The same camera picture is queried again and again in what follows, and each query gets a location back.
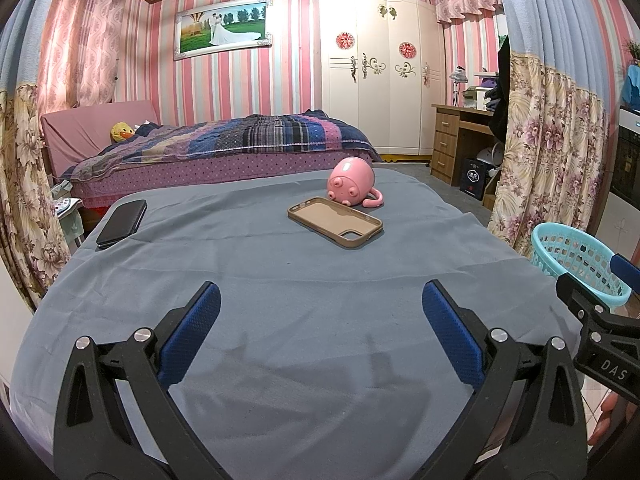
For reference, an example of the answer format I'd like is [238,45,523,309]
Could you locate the framed wedding picture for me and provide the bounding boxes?
[172,0,275,61]

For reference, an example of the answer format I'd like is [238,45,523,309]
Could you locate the white wardrobe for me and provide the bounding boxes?
[317,0,446,158]

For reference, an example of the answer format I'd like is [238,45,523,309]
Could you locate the bed with pink headboard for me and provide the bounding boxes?
[40,100,383,211]

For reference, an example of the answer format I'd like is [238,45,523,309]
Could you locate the desk lamp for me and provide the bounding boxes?
[447,66,468,107]

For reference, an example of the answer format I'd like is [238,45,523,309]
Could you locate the white grey box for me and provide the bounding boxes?
[462,85,496,110]

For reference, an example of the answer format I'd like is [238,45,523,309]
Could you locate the grey table cloth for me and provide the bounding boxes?
[10,167,586,480]

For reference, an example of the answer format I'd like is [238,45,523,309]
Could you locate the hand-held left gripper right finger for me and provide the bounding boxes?
[421,280,588,480]

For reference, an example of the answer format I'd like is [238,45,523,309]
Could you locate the pink patterned window curtain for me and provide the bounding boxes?
[37,0,151,116]

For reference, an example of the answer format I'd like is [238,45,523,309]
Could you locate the dark hanging clothing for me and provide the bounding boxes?
[487,34,512,142]

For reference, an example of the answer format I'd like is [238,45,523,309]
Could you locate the silver black cabinet appliance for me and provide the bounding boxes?
[595,105,640,266]

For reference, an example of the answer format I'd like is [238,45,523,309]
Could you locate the black smartphone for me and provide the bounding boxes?
[95,199,148,251]

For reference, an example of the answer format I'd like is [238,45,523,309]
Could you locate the turquoise plastic basket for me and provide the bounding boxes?
[530,222,632,309]

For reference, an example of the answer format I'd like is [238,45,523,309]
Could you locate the person's right hand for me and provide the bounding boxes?
[586,391,632,447]

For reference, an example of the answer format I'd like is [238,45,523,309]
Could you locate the patchwork blanket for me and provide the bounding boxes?
[70,109,383,183]

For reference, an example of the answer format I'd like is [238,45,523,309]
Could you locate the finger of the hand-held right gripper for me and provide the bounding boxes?
[555,271,640,341]
[609,253,640,293]

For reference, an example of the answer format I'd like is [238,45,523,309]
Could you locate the wooden desk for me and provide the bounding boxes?
[430,103,506,188]

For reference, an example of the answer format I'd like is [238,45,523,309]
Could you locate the blue floral curtain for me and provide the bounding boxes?
[487,0,626,261]
[0,0,71,311]

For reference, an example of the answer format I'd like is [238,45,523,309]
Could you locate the blue cloth cover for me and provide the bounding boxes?
[620,62,640,111]

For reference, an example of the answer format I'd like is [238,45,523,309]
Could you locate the white round object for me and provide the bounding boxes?
[475,142,505,178]

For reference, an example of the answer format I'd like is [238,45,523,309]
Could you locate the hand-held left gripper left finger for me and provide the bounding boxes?
[52,281,223,480]

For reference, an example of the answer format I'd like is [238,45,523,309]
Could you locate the tan phone case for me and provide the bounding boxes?
[287,196,385,251]

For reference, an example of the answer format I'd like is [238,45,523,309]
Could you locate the black carton box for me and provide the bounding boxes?
[459,157,493,202]

